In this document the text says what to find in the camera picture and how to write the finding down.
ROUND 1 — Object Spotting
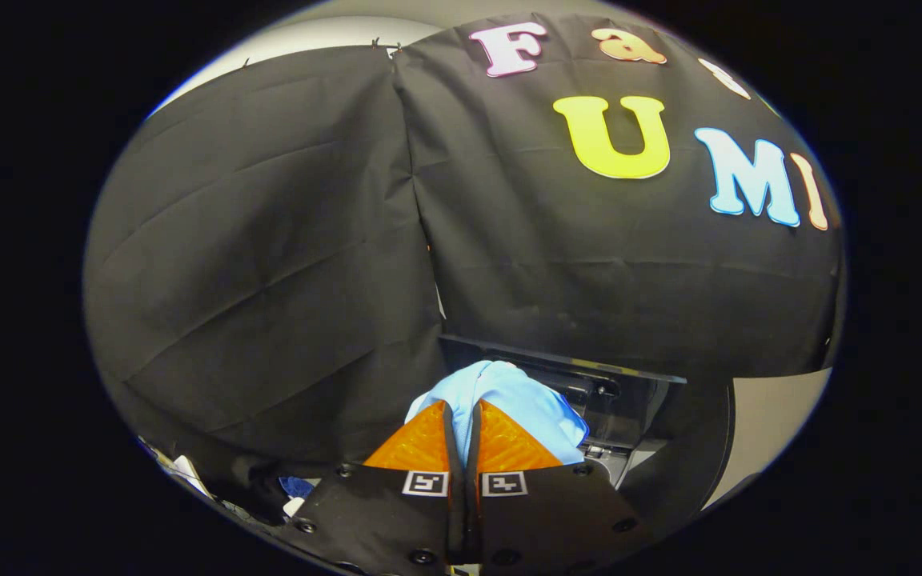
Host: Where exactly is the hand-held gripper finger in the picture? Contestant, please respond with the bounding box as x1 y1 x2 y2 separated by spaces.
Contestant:
289 400 466 576
465 400 654 575

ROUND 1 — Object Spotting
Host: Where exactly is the light blue polo shirt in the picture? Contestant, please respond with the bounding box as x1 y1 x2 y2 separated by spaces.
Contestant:
405 360 590 469

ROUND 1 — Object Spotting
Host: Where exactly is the black backdrop cloth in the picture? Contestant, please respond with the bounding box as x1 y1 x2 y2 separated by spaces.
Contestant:
83 12 846 513

